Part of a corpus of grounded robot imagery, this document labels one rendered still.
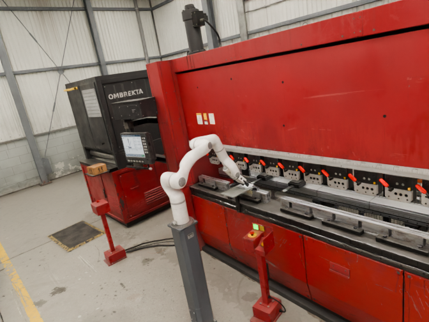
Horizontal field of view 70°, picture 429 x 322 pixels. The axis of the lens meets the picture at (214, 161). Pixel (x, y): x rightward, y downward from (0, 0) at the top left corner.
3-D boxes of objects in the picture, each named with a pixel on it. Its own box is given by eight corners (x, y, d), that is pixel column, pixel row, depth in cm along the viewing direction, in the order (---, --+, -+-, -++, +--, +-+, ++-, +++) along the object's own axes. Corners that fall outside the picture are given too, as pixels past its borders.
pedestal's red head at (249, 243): (244, 250, 256) (240, 231, 251) (254, 241, 267) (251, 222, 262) (265, 257, 243) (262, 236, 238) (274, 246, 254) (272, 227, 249)
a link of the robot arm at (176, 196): (177, 206, 234) (170, 176, 227) (162, 202, 247) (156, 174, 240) (188, 199, 242) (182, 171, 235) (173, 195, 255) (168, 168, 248)
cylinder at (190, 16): (184, 56, 321) (175, 7, 308) (203, 54, 336) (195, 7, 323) (203, 52, 295) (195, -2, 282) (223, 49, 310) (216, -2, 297)
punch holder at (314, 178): (304, 182, 241) (302, 161, 237) (310, 178, 246) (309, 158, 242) (321, 185, 230) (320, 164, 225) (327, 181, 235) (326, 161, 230)
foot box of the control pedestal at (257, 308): (249, 321, 269) (247, 310, 265) (263, 303, 286) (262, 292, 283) (269, 330, 256) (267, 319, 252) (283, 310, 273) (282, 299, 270)
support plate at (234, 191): (220, 194, 294) (220, 193, 294) (240, 184, 309) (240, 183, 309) (233, 198, 280) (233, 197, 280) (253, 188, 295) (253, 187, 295)
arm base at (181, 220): (179, 230, 234) (175, 209, 229) (166, 224, 248) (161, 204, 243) (198, 220, 246) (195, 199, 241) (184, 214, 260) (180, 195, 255)
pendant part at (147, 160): (126, 162, 368) (119, 133, 359) (135, 159, 377) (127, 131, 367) (152, 164, 341) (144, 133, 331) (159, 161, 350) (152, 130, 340)
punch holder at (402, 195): (385, 198, 195) (384, 174, 190) (391, 193, 200) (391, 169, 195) (411, 204, 183) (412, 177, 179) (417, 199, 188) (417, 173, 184)
